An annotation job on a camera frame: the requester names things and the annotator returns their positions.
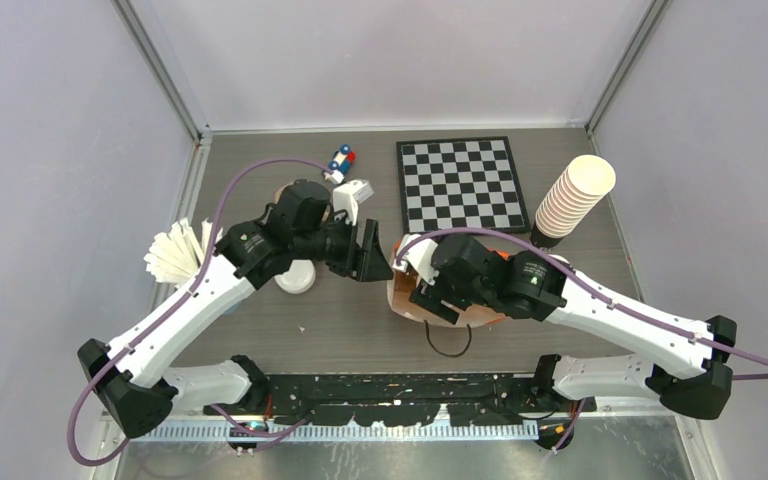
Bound orange paper bag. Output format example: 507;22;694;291
387;234;508;358

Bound black white checkerboard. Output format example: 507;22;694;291
396;136;532;234

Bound blue white toy figure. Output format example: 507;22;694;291
323;144;356;185

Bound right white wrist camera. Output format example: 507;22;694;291
391;234;439;285

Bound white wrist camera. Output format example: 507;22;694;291
332;179;374;226
391;234;439;285

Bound stack of white paper cups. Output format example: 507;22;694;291
530;154;616;249

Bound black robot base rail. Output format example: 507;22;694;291
220;373;576;427

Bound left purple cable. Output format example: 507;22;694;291
66;156;346;468

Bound brown pulp cup carrier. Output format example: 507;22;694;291
274;183;292;203

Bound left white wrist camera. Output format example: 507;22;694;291
332;179;374;226

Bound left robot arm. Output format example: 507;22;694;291
78;180;393;439

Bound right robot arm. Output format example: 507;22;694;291
393;234;737;420

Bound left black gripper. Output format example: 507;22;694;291
293;211;393;281

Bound white plastic cup lid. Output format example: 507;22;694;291
549;254;573;269

